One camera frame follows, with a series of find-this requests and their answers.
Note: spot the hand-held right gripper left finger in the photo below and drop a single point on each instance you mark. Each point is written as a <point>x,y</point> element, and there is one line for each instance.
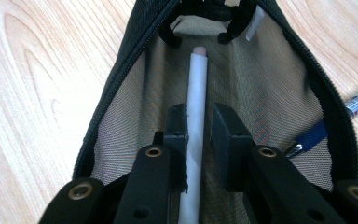
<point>176,137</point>

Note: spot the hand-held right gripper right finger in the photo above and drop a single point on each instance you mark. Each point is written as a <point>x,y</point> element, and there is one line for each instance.
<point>230,140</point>

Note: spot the white pen with pink end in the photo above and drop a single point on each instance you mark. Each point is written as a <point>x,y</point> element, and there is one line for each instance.
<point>197,87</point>

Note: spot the black pencil case beige lining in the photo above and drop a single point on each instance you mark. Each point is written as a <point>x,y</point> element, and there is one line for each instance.
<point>261,77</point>

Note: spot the blue pen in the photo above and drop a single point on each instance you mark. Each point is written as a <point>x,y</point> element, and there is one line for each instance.
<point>312,137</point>

